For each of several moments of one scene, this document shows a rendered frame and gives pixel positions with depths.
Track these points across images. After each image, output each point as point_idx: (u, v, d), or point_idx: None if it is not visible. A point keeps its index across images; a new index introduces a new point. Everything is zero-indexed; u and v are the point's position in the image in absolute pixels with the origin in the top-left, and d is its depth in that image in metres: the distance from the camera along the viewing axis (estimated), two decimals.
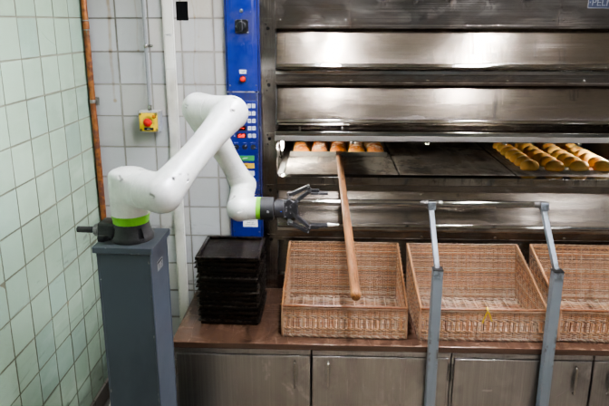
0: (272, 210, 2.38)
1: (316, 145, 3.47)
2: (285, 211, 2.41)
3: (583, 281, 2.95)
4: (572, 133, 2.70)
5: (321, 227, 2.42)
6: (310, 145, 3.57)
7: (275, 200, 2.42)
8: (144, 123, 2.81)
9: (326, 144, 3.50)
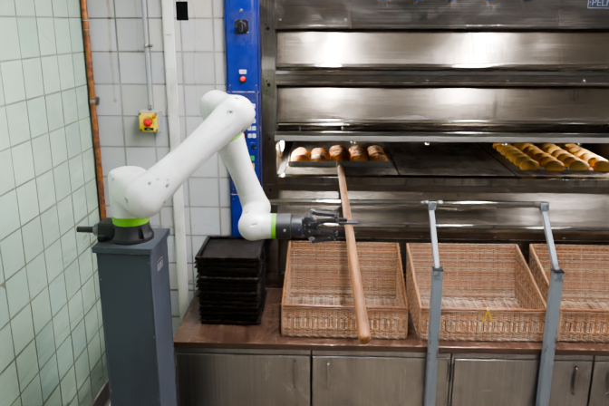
0: (289, 228, 2.14)
1: (315, 154, 3.24)
2: (304, 229, 2.18)
3: (583, 281, 2.95)
4: (572, 133, 2.70)
5: None
6: (309, 154, 3.33)
7: (292, 217, 2.18)
8: (144, 123, 2.81)
9: (326, 153, 3.27)
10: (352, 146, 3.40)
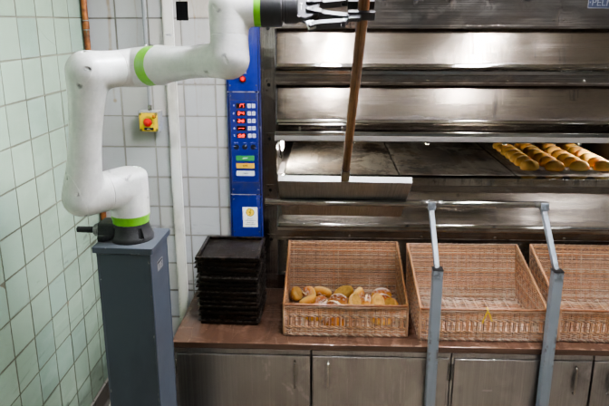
0: None
1: None
2: (300, 8, 1.54)
3: (583, 281, 2.95)
4: (572, 133, 2.70)
5: (365, 12, 1.53)
6: (297, 299, 2.90)
7: None
8: (144, 123, 2.81)
9: (326, 295, 2.93)
10: (365, 298, 2.85)
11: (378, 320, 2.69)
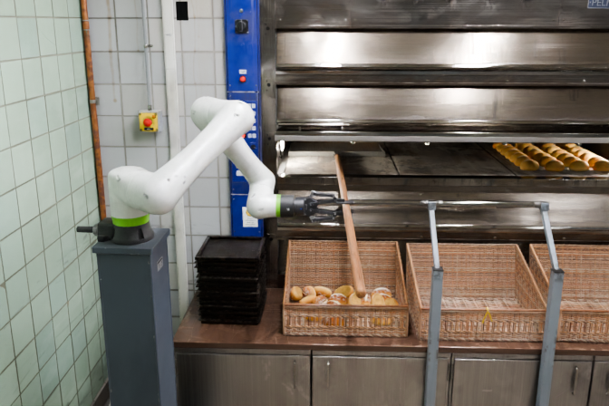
0: (292, 207, 2.38)
1: None
2: (305, 208, 2.42)
3: (583, 281, 2.95)
4: (572, 133, 2.70)
5: None
6: (297, 299, 2.90)
7: (294, 198, 2.42)
8: (144, 123, 2.81)
9: (326, 295, 2.93)
10: (365, 298, 2.85)
11: (378, 320, 2.69)
